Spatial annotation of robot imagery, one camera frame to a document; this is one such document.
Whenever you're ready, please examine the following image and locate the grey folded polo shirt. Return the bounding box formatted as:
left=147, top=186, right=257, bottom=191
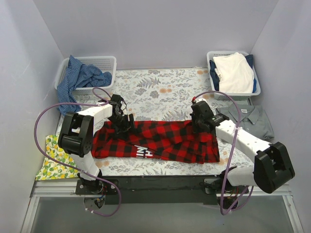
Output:
left=216, top=104, right=275, bottom=140

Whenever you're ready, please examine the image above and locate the white folded shirt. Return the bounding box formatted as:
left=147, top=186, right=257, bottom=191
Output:
left=212, top=52, right=255, bottom=94

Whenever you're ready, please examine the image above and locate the floral print table mat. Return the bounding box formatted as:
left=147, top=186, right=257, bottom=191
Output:
left=55, top=67, right=258, bottom=176

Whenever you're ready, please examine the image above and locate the red black plaid shirt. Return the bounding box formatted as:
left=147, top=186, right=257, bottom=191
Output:
left=91, top=120, right=220, bottom=164

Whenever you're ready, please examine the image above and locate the lemon print cloth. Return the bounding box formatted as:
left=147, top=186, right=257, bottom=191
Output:
left=35, top=134, right=79, bottom=181

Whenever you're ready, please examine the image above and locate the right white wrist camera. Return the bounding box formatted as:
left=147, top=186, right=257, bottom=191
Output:
left=191, top=97, right=207, bottom=104

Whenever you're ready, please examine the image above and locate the black base beam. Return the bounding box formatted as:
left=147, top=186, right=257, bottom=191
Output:
left=105, top=175, right=220, bottom=205

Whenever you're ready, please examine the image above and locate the blue checked shirt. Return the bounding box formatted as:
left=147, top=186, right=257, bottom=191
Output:
left=57, top=55, right=112, bottom=103

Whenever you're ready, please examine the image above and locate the left white plastic basket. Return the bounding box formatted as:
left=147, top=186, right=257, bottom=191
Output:
left=54, top=56, right=117, bottom=95

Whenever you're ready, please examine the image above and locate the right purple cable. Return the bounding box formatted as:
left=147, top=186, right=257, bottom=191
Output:
left=194, top=91, right=253, bottom=216

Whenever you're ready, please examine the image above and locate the aluminium frame rail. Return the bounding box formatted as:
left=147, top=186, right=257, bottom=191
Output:
left=21, top=179, right=303, bottom=233

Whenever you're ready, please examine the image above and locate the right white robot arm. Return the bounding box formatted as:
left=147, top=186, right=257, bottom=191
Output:
left=191, top=99, right=295, bottom=194

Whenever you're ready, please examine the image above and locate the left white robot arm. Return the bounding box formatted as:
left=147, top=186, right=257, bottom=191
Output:
left=58, top=94, right=135, bottom=194

